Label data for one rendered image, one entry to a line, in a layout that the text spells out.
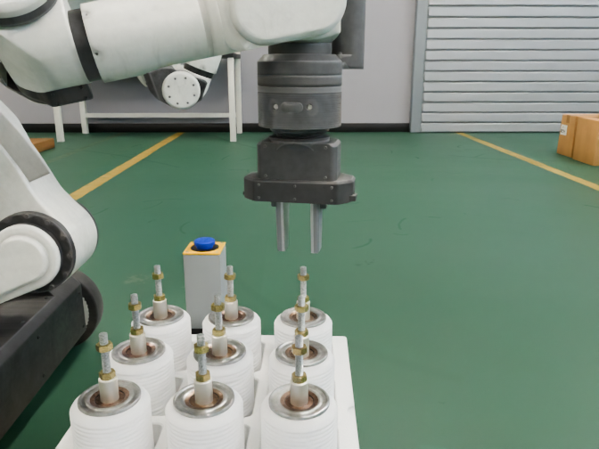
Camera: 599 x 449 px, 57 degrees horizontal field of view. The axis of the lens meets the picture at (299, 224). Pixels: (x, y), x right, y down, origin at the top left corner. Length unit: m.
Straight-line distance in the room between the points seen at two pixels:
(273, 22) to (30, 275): 0.64
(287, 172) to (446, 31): 5.27
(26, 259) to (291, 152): 0.55
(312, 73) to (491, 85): 5.43
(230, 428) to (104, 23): 0.46
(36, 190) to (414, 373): 0.84
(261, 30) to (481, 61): 5.45
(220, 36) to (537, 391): 1.00
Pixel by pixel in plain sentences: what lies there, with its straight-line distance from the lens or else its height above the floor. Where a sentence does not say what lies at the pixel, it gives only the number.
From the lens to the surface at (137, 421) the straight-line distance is 0.74.
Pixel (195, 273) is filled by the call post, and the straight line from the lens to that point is 1.06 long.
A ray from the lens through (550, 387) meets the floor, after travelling 1.32.
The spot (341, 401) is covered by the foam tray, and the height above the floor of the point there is 0.18.
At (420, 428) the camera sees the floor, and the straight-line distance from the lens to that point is 1.12.
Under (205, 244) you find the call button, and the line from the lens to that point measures 1.06.
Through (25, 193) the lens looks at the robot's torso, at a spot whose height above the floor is 0.45.
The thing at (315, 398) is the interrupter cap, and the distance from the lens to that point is 0.72.
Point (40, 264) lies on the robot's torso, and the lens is 0.99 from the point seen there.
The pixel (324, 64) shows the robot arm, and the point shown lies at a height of 0.65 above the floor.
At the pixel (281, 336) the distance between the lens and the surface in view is 0.90.
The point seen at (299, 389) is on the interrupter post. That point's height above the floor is 0.27.
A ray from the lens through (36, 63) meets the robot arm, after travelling 0.56.
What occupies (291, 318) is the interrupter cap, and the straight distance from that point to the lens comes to 0.92.
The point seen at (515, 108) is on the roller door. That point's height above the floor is 0.24.
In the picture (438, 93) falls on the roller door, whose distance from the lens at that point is 5.80.
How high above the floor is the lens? 0.65
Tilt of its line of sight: 16 degrees down
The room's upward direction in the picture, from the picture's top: straight up
